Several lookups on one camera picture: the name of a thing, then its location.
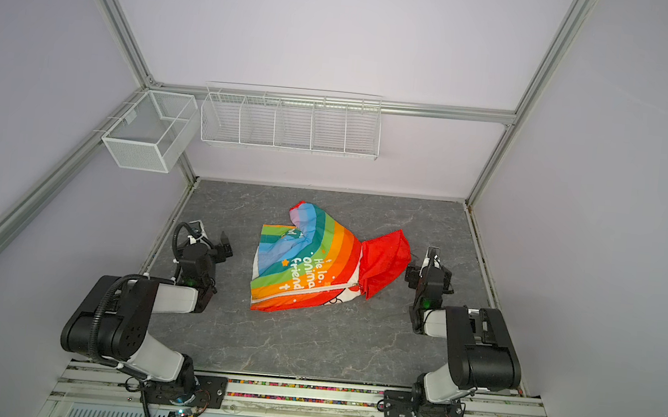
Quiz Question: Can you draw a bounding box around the colourful rainbow kids jacket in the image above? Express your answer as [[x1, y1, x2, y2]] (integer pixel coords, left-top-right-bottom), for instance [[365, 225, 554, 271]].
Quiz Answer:
[[250, 201, 412, 313]]

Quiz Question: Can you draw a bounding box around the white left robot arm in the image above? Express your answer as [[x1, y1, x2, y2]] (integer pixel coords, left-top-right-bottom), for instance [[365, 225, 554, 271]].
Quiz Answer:
[[60, 221, 233, 394]]

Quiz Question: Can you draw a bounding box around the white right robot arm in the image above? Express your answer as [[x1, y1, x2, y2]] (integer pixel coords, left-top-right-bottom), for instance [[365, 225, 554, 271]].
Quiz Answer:
[[405, 247, 522, 408]]

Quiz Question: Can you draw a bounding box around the white mesh box basket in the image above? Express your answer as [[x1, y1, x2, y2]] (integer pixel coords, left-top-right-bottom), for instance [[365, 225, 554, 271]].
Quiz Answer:
[[102, 90, 200, 173]]

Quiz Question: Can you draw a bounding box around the black left arm corrugated cable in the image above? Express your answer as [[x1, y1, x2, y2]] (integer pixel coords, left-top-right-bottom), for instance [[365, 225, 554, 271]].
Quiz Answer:
[[170, 219, 204, 257]]

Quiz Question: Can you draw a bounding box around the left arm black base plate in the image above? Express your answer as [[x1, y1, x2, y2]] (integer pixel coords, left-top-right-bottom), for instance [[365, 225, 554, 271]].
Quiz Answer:
[[143, 375, 229, 410]]

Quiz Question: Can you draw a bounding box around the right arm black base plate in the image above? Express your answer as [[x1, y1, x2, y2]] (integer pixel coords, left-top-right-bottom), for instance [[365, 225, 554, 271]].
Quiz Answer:
[[376, 390, 465, 417]]

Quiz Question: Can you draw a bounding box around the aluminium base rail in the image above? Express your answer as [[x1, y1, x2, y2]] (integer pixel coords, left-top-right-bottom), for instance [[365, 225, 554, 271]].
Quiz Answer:
[[37, 360, 547, 417]]

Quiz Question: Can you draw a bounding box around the white wire shelf basket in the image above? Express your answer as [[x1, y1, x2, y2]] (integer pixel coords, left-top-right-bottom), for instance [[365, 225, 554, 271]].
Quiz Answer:
[[200, 82, 383, 159]]

